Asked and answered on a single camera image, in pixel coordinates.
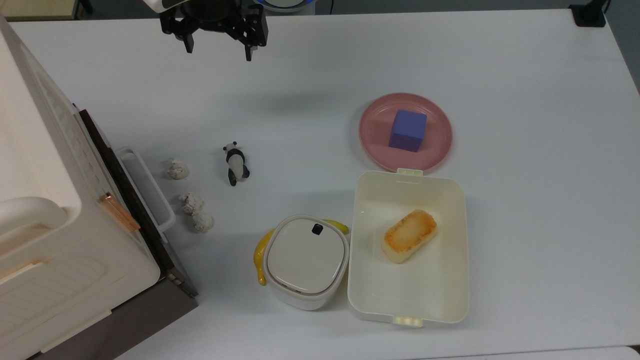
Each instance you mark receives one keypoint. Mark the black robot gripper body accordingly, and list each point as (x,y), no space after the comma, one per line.
(215,17)

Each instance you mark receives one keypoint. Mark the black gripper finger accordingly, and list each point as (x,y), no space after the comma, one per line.
(187,42)
(248,51)

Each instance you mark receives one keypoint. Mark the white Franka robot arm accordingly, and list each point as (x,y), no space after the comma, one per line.
(162,4)

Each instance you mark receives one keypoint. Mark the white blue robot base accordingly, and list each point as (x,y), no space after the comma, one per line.
(285,4)

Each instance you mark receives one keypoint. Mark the small panda figurine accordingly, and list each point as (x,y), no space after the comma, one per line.
(236,163)

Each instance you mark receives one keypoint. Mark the round white popcorn lump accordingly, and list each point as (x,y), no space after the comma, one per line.
(178,169)

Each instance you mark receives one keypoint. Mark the pink round plate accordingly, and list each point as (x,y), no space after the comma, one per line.
(375,140)

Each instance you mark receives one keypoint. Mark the white lump pair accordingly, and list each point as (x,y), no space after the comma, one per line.
(197,211)

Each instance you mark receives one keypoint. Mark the purple foam cube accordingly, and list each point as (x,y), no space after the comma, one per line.
(408,130)

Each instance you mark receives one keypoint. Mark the copper oven latch bar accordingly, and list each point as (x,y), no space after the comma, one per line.
(120,212)

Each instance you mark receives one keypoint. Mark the yellow banana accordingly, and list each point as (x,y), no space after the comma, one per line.
(261,257)

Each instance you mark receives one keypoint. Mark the cream white toaster oven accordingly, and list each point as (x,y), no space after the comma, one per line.
(70,220)

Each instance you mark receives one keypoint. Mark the white square lidded container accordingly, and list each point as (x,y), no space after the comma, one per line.
(306,261)

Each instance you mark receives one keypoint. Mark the toasted bread piece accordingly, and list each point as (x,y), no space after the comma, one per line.
(409,236)

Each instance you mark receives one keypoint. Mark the cream plastic lunch box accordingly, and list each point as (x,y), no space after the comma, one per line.
(440,280)

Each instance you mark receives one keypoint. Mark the black table clamp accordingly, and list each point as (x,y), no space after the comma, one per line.
(590,12)

